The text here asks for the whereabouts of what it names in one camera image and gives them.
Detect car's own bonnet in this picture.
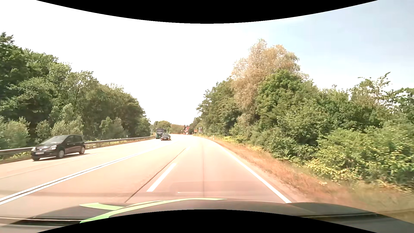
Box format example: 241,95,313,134
10,198,414,233

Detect row of trees and bushes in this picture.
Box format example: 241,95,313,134
188,39,414,190

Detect road markings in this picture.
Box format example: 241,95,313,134
0,135,292,206

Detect dry grass verge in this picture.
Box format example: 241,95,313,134
196,134,414,224

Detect grey asphalt road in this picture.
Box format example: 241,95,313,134
0,134,303,233

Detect metal guard rail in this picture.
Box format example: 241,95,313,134
0,135,156,159

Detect wood of green trees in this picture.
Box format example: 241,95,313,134
0,32,152,151

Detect black car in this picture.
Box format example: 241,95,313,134
31,134,86,161

